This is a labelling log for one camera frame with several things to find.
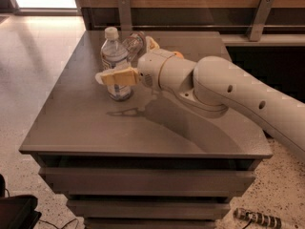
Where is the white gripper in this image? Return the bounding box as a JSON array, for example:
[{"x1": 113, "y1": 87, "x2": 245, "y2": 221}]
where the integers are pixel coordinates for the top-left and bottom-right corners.
[{"x1": 95, "y1": 36, "x2": 174, "y2": 91}]

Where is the blue labelled plastic water bottle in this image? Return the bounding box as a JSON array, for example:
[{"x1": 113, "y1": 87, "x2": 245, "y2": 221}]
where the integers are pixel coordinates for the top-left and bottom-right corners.
[{"x1": 100, "y1": 27, "x2": 132, "y2": 101}]

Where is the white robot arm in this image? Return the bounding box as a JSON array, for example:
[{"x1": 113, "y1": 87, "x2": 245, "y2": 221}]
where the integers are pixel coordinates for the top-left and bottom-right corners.
[{"x1": 95, "y1": 38, "x2": 305, "y2": 161}]

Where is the clear empty plastic bottle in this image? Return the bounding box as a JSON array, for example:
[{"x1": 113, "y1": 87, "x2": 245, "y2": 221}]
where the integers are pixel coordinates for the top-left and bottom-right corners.
[{"x1": 122, "y1": 31, "x2": 146, "y2": 62}]

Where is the orange fruit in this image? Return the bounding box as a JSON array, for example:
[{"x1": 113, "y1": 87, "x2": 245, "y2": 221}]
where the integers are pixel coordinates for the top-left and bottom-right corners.
[{"x1": 173, "y1": 52, "x2": 184, "y2": 59}]

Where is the wooden counter shelf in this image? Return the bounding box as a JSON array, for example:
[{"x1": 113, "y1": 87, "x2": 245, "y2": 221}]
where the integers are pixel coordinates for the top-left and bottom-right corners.
[{"x1": 221, "y1": 34, "x2": 305, "y2": 47}]

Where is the grey drawer cabinet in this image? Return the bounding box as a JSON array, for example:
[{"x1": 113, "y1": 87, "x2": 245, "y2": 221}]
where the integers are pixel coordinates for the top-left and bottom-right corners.
[{"x1": 20, "y1": 31, "x2": 272, "y2": 229}]

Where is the black object bottom left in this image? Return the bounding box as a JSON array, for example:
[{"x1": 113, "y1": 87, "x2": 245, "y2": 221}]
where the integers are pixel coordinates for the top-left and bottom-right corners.
[{"x1": 0, "y1": 175, "x2": 41, "y2": 229}]

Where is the left metal wall bracket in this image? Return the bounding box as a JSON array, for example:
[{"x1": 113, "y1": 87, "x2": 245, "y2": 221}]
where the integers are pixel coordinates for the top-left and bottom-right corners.
[{"x1": 117, "y1": 0, "x2": 132, "y2": 31}]

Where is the metal wall bracket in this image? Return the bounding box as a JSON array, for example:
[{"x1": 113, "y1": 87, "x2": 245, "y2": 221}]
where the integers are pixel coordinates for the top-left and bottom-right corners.
[
  {"x1": 117, "y1": 0, "x2": 132, "y2": 31},
  {"x1": 246, "y1": 0, "x2": 275, "y2": 42}
]

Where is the right metal wall bracket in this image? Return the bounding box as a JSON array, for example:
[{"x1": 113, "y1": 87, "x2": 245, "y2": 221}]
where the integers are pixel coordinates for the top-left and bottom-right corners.
[{"x1": 246, "y1": 0, "x2": 275, "y2": 42}]

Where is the black floor cable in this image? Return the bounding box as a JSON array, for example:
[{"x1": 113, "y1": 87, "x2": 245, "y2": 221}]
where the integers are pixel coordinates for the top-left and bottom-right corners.
[{"x1": 38, "y1": 218, "x2": 80, "y2": 229}]

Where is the black white striped cable bundle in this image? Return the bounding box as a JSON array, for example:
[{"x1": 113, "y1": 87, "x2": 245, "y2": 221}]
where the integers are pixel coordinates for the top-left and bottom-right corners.
[{"x1": 233, "y1": 207, "x2": 284, "y2": 229}]

